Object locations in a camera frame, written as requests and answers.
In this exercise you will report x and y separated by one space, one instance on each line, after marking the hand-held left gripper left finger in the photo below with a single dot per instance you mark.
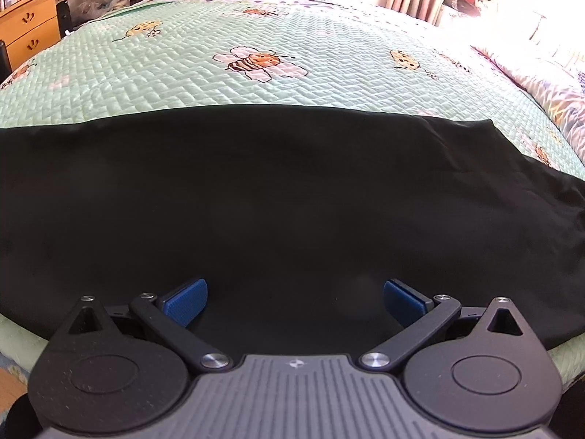
185 304

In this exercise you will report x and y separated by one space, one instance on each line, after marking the black pants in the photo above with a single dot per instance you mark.
274 192

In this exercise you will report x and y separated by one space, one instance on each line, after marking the wooden desk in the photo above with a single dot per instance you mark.
27 18

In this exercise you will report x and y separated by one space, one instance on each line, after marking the person's navy clothing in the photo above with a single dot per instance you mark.
13 420

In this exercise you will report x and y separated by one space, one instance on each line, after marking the black sofa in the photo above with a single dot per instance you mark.
4 59

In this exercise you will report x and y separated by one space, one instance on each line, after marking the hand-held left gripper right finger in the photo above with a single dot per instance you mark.
404 304

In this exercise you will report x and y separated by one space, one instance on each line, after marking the floral duvet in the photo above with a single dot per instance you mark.
539 82

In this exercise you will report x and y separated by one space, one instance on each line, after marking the green bee-print quilt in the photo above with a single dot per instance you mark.
183 68

